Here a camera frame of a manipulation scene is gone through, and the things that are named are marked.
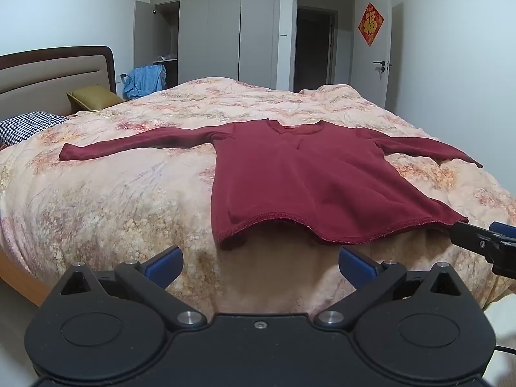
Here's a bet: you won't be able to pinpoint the houndstooth pillow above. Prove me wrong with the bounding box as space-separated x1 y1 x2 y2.
0 112 70 146

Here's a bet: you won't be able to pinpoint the grey wardrobe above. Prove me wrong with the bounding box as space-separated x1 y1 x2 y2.
134 0 283 89

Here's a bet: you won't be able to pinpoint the dark red long-sleeve shirt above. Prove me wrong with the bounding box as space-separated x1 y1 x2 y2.
59 119 483 251

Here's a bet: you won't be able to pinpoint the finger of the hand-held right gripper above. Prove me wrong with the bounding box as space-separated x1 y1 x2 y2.
449 220 516 280
489 221 516 243

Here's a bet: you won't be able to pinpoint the wooden bed frame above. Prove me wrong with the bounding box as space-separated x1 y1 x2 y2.
0 265 51 307

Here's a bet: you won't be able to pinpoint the blue garment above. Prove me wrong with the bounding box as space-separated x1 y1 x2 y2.
122 64 167 100

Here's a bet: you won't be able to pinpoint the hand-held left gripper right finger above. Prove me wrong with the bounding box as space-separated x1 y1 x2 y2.
314 246 471 330

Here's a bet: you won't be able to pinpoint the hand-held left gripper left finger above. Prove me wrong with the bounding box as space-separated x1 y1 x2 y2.
60 245 207 330

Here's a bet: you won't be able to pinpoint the white door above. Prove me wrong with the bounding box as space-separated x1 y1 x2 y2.
355 0 394 110

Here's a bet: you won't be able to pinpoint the floral pink quilt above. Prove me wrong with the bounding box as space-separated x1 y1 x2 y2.
0 76 516 319

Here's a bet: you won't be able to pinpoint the red diamond door decoration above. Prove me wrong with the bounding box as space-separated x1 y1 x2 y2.
358 2 385 47

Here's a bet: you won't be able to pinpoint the olive yellow pillow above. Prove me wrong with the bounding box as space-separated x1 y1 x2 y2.
66 84 125 113

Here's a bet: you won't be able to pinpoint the padded beige headboard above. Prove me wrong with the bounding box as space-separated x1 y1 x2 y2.
0 45 117 121

